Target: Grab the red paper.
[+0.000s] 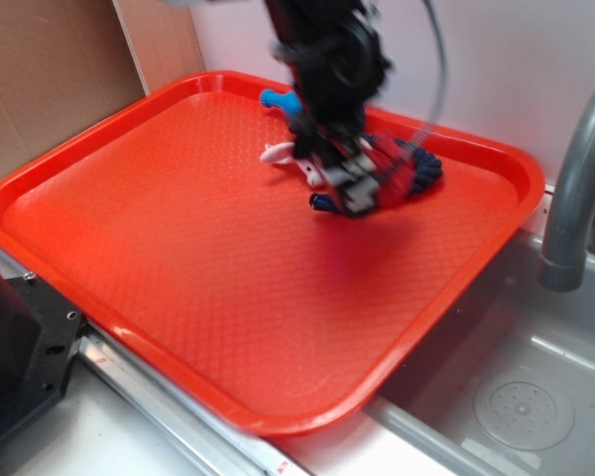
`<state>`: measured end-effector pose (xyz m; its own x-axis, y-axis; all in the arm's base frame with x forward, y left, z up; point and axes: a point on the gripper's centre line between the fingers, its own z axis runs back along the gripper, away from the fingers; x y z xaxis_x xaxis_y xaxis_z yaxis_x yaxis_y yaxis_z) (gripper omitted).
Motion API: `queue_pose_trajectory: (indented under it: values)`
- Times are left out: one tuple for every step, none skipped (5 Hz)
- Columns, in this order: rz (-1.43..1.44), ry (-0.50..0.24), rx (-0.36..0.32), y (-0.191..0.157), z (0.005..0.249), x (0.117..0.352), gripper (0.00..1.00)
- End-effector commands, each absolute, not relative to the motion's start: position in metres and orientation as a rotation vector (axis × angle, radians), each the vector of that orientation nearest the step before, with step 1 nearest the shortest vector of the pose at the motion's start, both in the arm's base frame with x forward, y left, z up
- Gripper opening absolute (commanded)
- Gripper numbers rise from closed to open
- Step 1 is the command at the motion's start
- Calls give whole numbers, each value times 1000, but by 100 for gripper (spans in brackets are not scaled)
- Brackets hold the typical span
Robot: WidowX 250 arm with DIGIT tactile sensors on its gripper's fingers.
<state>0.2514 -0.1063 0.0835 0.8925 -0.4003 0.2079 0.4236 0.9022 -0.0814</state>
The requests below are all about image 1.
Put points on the red plastic tray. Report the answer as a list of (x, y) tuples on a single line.
[(163, 226)]

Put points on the blue plastic toy bottle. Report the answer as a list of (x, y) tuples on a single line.
[(287, 102)]

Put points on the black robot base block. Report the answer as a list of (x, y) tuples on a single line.
[(39, 332)]

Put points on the grey faucet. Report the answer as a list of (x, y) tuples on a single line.
[(569, 234)]

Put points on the pink plush pig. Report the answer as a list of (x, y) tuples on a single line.
[(282, 154)]

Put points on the round sink drain cover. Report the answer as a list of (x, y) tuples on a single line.
[(523, 411)]

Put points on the brown cardboard panel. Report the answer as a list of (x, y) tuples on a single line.
[(64, 66)]

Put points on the red paper ball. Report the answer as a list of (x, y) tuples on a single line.
[(394, 172)]

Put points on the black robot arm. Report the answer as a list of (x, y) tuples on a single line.
[(305, 21)]

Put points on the grey sink basin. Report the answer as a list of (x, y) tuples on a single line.
[(505, 321)]

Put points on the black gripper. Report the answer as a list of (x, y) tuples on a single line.
[(334, 75)]

